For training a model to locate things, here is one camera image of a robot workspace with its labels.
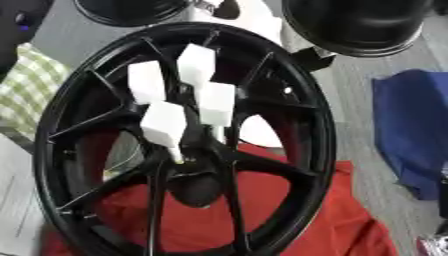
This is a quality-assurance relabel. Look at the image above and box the green white checked cloth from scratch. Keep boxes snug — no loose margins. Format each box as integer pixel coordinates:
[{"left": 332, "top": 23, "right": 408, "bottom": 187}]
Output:
[{"left": 0, "top": 42, "right": 74, "bottom": 141}]

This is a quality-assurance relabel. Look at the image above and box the black spoked wheel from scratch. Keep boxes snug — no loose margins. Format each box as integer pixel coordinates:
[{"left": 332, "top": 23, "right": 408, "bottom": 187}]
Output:
[{"left": 31, "top": 21, "right": 338, "bottom": 256}]

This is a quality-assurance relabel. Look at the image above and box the white pin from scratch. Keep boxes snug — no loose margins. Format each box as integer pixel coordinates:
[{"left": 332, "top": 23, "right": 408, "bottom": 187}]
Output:
[
  {"left": 197, "top": 81, "right": 238, "bottom": 141},
  {"left": 175, "top": 43, "right": 219, "bottom": 90},
  {"left": 138, "top": 100, "right": 189, "bottom": 164}
]

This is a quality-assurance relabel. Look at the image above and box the dark object with blue light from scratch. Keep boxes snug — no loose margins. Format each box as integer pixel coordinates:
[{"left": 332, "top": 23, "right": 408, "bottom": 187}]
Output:
[{"left": 0, "top": 0, "right": 56, "bottom": 81}]

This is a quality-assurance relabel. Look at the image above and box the black round wheel rim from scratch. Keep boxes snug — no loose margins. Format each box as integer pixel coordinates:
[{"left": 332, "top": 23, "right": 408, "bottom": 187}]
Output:
[
  {"left": 280, "top": 0, "right": 436, "bottom": 58},
  {"left": 71, "top": 0, "right": 195, "bottom": 28}
]

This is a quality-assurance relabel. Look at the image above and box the blue cloth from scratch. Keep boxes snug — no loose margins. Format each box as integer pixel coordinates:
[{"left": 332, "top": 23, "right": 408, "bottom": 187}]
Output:
[{"left": 371, "top": 68, "right": 448, "bottom": 201}]

